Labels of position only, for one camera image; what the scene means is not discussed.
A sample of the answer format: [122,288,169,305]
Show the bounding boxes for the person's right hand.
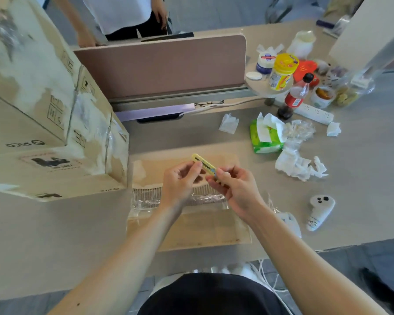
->
[206,165,266,223]

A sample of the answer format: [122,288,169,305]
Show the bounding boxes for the large taped cardboard box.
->
[0,0,130,202]

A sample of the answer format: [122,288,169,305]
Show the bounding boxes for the white blue wipes tub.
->
[256,44,284,75]

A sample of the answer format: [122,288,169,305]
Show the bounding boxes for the person's left forearm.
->
[47,204,184,315]

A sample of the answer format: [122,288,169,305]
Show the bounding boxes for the round beige stand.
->
[244,62,294,106]

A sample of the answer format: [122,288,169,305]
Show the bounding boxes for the person's left hand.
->
[160,161,207,210]

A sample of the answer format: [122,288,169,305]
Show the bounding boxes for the folded white tissue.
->
[219,113,239,135]

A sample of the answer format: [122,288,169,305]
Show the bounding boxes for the green tissue pack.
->
[250,119,284,154]

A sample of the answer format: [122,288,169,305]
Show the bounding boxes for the small crumpled white tissue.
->
[326,121,342,137]

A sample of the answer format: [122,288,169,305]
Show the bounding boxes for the white cable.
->
[250,259,294,315]

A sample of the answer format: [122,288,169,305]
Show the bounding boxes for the clear crumpled plastic wrap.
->
[282,119,316,151]

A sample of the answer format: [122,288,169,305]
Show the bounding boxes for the white cup with food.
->
[310,85,337,109]

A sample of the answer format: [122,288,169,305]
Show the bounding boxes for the flat cardboard piece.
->
[127,153,252,252]

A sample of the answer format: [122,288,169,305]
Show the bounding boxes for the white power strip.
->
[294,103,334,126]

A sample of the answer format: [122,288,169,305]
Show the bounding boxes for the yellow utility knife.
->
[191,153,218,177]

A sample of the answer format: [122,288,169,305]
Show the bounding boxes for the white monitor back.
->
[328,0,394,74]

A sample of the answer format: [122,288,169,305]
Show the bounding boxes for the person's right forearm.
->
[246,206,389,315]

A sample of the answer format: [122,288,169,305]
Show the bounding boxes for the yellow lidded jar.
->
[269,53,299,91]

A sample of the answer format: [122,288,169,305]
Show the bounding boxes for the crumpled white tissue pile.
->
[275,148,329,182]

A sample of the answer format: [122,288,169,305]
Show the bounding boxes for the person's black shorts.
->
[137,273,291,315]

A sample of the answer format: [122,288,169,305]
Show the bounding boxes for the white game controller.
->
[306,195,336,232]

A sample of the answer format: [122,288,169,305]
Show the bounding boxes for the white plastic jug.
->
[286,30,317,60]

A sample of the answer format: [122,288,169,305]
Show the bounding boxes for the dark soda bottle red label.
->
[277,73,315,121]

